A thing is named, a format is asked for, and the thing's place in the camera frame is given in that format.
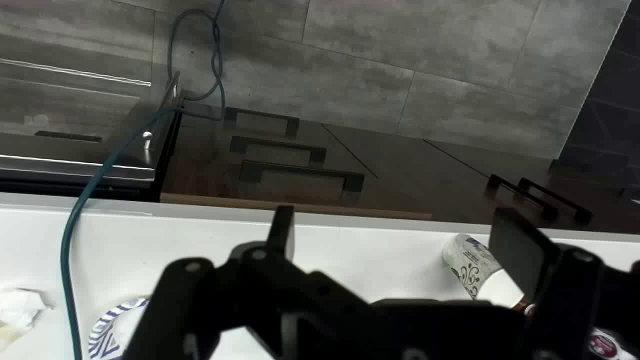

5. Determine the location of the blue white patterned bowl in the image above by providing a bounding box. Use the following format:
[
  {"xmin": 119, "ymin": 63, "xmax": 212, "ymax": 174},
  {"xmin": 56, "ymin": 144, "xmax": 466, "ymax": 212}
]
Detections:
[{"xmin": 86, "ymin": 295, "xmax": 151, "ymax": 360}]

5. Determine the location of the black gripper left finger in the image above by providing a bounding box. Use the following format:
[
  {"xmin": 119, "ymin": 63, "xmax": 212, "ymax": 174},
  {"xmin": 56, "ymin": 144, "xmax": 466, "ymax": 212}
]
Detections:
[{"xmin": 121, "ymin": 203, "xmax": 315, "ymax": 360}]

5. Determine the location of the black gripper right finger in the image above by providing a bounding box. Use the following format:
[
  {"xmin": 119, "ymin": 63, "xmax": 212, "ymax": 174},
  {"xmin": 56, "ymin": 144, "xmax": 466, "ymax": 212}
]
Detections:
[{"xmin": 487, "ymin": 206, "xmax": 605, "ymax": 360}]

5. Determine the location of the crumpled white tissue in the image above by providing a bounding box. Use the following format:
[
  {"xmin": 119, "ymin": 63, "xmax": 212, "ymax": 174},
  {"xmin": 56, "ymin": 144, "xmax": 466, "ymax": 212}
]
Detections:
[{"xmin": 0, "ymin": 286, "xmax": 49, "ymax": 352}]

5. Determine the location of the dark wood drawer cabinet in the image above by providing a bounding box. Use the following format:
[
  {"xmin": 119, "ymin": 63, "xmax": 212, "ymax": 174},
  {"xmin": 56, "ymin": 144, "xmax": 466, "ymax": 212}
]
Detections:
[{"xmin": 157, "ymin": 106, "xmax": 640, "ymax": 236}]

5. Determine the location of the teal cable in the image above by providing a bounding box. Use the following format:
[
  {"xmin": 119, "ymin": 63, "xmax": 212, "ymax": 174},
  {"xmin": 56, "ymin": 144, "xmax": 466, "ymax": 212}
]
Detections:
[{"xmin": 58, "ymin": 106, "xmax": 178, "ymax": 360}]

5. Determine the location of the black drawer handle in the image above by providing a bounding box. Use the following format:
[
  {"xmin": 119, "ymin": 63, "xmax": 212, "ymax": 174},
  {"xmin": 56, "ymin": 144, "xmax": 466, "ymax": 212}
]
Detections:
[
  {"xmin": 517, "ymin": 176, "xmax": 594, "ymax": 227},
  {"xmin": 238, "ymin": 157, "xmax": 367, "ymax": 193},
  {"xmin": 222, "ymin": 106, "xmax": 302, "ymax": 138},
  {"xmin": 484, "ymin": 174, "xmax": 559, "ymax": 222},
  {"xmin": 228, "ymin": 133, "xmax": 328, "ymax": 166}
]

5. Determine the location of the thin grey floor cable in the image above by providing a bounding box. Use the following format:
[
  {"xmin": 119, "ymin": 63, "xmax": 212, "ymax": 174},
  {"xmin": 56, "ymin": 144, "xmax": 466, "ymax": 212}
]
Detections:
[{"xmin": 166, "ymin": 0, "xmax": 229, "ymax": 108}]

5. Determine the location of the patterned paper cup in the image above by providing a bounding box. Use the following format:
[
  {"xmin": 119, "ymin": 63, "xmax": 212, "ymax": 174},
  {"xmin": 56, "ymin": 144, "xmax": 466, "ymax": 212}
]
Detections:
[{"xmin": 440, "ymin": 231, "xmax": 530, "ymax": 309}]

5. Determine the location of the red label coffee pod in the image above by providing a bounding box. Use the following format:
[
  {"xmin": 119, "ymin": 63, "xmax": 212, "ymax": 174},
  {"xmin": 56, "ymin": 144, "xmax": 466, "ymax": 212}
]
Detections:
[{"xmin": 586, "ymin": 326, "xmax": 635, "ymax": 360}]

